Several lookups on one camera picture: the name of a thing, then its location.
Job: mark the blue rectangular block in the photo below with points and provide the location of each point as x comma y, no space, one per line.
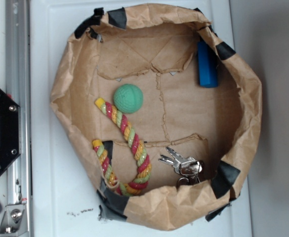
207,62

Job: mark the aluminium extrusion rail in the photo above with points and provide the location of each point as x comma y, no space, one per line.
19,179

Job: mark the multicolour twisted rope toy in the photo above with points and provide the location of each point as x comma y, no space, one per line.
137,147

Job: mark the green ball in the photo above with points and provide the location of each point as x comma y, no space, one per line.
128,98

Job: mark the silver keys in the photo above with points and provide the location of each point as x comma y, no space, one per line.
189,168

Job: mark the metal corner bracket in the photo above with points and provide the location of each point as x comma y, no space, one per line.
14,221

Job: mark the brown paper bag bin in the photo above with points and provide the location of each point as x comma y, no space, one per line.
155,47

